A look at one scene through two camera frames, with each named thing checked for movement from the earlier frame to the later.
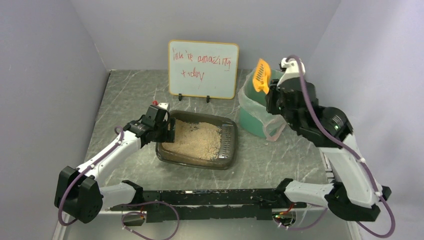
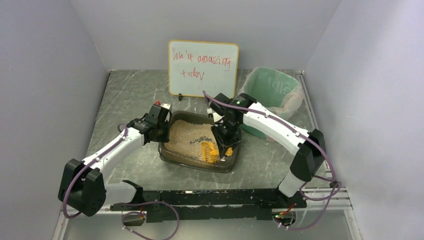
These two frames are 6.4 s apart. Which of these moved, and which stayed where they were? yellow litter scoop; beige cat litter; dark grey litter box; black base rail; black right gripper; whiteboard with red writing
Moved: yellow litter scoop; black right gripper
Stayed: beige cat litter; whiteboard with red writing; black base rail; dark grey litter box
